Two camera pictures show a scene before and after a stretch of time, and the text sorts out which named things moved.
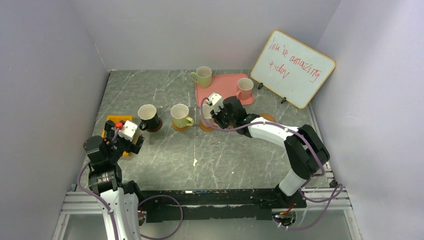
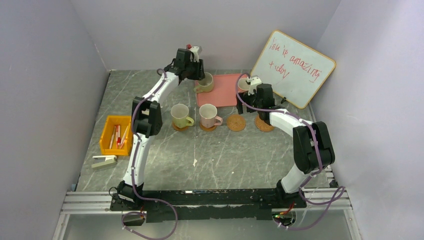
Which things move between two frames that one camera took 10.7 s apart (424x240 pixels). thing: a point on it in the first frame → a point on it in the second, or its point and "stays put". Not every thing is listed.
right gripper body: [219, 114] → [250, 97]
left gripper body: [113, 132] → [195, 69]
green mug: [180, 113] stays put
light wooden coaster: [177, 128] stays put
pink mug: [245, 86] stays put
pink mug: [207, 109] stays put
